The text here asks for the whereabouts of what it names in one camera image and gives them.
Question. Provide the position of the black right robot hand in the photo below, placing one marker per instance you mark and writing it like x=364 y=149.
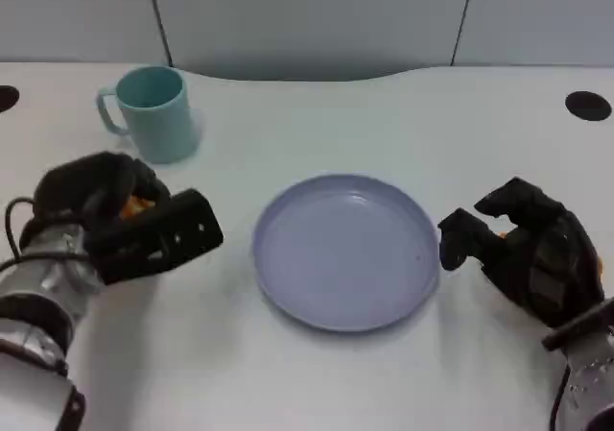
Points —
x=547 y=263

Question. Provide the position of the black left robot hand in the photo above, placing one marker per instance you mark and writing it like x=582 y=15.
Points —
x=86 y=176

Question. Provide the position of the orange white toy bread roll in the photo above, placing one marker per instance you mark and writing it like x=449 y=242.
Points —
x=136 y=205
x=501 y=234

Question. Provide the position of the pale green mug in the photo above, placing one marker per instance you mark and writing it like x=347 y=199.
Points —
x=160 y=128

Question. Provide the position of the black table grommet hole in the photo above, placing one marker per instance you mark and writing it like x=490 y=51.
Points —
x=7 y=98
x=588 y=106

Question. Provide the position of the lilac plate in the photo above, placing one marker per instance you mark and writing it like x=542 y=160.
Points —
x=345 y=258

